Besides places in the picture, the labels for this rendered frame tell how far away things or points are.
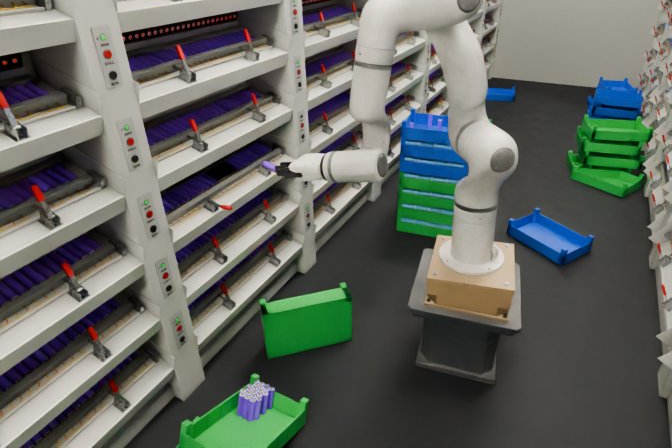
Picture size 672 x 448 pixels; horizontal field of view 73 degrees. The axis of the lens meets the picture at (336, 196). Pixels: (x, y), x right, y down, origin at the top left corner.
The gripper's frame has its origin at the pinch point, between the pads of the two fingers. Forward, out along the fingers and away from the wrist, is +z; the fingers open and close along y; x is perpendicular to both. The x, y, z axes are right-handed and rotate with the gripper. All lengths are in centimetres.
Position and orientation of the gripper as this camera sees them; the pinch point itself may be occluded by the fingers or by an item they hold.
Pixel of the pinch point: (284, 168)
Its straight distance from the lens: 132.3
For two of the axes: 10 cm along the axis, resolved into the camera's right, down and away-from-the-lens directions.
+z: -8.5, 0.0, 5.3
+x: 2.3, 9.0, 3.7
